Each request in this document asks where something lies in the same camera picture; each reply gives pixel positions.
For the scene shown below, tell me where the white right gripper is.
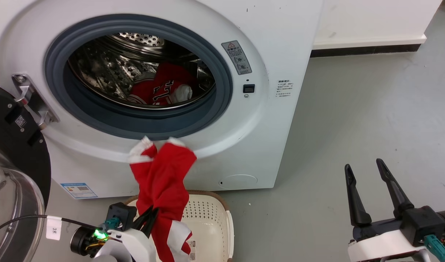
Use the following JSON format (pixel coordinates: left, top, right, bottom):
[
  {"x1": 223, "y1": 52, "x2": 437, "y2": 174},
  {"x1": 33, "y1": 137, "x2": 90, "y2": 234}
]
[{"x1": 344, "y1": 158, "x2": 431, "y2": 262}]

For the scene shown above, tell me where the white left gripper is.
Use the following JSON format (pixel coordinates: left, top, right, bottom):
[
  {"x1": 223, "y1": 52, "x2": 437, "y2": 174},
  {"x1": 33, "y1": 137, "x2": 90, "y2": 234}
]
[{"x1": 92, "y1": 206, "x2": 160, "y2": 262}]

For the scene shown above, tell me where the red and white garment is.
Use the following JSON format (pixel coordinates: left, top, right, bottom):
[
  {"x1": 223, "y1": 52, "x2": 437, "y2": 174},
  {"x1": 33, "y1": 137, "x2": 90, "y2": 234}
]
[{"x1": 128, "y1": 136, "x2": 197, "y2": 262}]

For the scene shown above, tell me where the cream plastic laundry basket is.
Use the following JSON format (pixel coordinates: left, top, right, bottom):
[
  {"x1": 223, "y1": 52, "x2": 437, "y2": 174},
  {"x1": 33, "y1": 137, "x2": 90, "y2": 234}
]
[{"x1": 123, "y1": 190, "x2": 235, "y2": 262}]

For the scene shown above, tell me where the white front-load washing machine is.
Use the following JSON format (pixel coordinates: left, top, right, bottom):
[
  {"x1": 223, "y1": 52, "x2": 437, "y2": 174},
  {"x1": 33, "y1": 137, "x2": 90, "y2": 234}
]
[{"x1": 0, "y1": 0, "x2": 324, "y2": 199}]

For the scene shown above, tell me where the blue energy label sticker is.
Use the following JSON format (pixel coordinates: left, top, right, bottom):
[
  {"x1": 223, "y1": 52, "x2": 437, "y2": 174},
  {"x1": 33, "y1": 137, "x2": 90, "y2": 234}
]
[{"x1": 60, "y1": 182, "x2": 98, "y2": 199}]

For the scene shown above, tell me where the grey rubber door gasket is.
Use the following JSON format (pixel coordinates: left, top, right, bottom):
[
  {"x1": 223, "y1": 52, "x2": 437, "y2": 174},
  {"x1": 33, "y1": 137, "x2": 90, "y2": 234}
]
[{"x1": 44, "y1": 14, "x2": 233, "y2": 140}]

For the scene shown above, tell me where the white cloth piece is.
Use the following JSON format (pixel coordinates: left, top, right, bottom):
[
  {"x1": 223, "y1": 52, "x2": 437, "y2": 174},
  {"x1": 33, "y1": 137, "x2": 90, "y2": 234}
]
[{"x1": 170, "y1": 84, "x2": 193, "y2": 104}]

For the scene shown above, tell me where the red jersey with white print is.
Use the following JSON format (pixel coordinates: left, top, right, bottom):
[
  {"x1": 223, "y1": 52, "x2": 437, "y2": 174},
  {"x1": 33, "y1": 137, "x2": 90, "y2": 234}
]
[{"x1": 127, "y1": 62, "x2": 198, "y2": 106}]

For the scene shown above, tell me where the black washer door with glass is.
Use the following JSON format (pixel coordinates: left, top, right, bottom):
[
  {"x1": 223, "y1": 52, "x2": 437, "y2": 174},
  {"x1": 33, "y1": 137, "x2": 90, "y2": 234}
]
[{"x1": 0, "y1": 82, "x2": 52, "y2": 262}]

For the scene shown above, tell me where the stainless steel washer drum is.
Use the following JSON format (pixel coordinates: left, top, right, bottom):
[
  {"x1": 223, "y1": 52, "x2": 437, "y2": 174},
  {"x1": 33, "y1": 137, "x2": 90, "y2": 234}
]
[{"x1": 67, "y1": 32, "x2": 216, "y2": 110}]

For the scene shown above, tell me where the silver metal door hinge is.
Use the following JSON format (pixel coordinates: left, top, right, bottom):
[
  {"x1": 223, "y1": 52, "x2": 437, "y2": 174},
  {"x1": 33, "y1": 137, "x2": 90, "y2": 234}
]
[{"x1": 12, "y1": 74, "x2": 59, "y2": 130}]

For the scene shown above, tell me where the white cabinet with black plinth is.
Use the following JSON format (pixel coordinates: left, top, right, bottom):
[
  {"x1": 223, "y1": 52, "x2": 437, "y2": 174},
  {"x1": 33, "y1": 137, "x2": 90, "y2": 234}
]
[{"x1": 310, "y1": 0, "x2": 444, "y2": 58}]

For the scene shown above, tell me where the grey warning sticker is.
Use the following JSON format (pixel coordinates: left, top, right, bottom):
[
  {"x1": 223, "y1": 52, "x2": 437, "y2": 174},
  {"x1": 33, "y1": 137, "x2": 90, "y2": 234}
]
[{"x1": 221, "y1": 40, "x2": 252, "y2": 75}]

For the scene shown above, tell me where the white cable label tag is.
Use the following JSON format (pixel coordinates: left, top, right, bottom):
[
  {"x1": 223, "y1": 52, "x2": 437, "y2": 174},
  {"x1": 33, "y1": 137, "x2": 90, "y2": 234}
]
[{"x1": 46, "y1": 215, "x2": 62, "y2": 241}]

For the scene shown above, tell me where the thin black cable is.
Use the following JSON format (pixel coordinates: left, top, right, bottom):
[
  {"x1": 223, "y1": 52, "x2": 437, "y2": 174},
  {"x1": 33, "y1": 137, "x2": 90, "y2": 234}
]
[{"x1": 0, "y1": 215, "x2": 101, "y2": 241}]

